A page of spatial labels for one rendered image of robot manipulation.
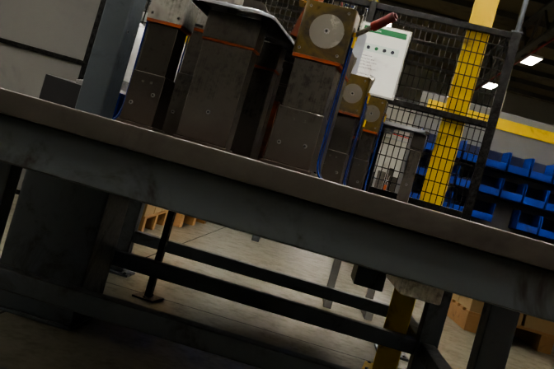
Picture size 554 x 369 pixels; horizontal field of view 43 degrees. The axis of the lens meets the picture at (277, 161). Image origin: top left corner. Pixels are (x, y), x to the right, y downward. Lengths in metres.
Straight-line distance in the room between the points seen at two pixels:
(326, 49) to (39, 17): 3.49
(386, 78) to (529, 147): 1.90
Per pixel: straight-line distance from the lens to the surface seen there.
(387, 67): 3.15
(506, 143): 4.81
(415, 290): 1.72
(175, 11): 1.60
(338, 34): 1.49
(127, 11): 1.75
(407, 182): 2.66
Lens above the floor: 0.68
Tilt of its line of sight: 1 degrees up
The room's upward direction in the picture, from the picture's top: 16 degrees clockwise
